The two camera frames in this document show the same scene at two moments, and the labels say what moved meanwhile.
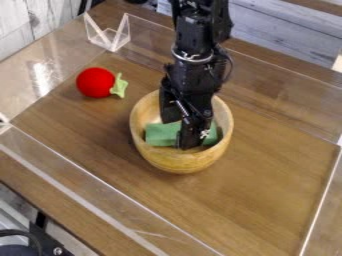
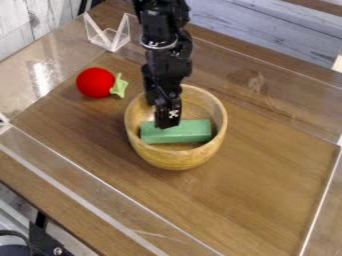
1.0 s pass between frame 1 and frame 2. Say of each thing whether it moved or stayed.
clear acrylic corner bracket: stayed
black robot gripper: moved
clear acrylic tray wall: stayed
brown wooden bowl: moved
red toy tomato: stayed
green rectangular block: moved
